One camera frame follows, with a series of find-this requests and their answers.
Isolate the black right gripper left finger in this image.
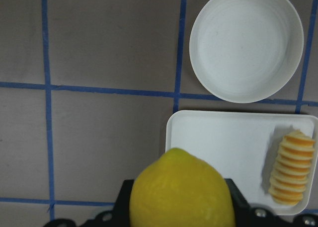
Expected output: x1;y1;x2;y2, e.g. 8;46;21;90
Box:
43;179;136;227

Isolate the sliced orange stack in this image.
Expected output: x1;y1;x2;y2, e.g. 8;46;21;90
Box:
268;130;315;206

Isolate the white rectangular tray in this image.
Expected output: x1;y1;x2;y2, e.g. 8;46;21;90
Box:
165;110;318;216

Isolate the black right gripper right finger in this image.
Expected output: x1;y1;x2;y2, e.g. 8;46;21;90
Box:
225;178;318;227

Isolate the cream ceramic bowl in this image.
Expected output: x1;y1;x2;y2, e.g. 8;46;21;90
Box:
189;0;304;103

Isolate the yellow lemon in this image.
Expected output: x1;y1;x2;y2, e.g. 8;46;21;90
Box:
129;148;236;227

